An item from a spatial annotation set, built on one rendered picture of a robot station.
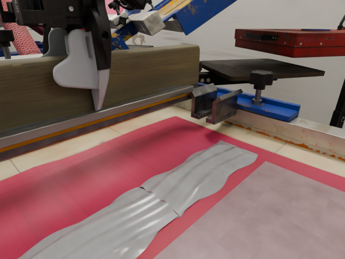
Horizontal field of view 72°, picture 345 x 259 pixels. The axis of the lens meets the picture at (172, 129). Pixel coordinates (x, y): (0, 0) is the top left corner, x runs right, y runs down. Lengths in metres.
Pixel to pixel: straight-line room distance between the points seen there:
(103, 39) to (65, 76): 0.05
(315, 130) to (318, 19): 1.82
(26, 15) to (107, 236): 0.21
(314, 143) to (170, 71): 0.26
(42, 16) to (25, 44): 0.47
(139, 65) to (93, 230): 0.22
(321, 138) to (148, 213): 0.29
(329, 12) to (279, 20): 0.35
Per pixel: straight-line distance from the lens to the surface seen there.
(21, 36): 0.75
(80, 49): 0.28
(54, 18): 0.27
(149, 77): 0.36
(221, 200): 0.29
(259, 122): 0.46
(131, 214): 0.27
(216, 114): 0.42
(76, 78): 0.28
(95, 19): 0.27
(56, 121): 0.29
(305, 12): 2.25
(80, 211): 0.29
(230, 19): 2.51
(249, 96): 0.50
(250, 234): 0.26
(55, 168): 0.37
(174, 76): 0.40
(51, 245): 0.25
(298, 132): 0.44
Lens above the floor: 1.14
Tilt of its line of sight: 25 degrees down
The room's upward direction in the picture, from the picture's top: 1 degrees clockwise
